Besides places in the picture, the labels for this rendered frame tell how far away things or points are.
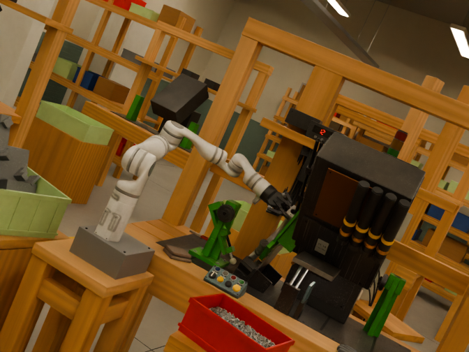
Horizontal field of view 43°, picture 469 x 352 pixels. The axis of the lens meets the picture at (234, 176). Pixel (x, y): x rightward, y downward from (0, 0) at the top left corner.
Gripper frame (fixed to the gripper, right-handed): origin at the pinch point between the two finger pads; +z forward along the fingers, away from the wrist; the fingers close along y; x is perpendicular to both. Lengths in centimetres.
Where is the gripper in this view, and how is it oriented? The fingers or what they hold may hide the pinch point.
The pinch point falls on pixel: (289, 213)
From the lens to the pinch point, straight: 251.3
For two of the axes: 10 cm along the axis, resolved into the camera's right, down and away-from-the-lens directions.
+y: 6.6, -5.5, 5.2
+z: 7.2, 6.5, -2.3
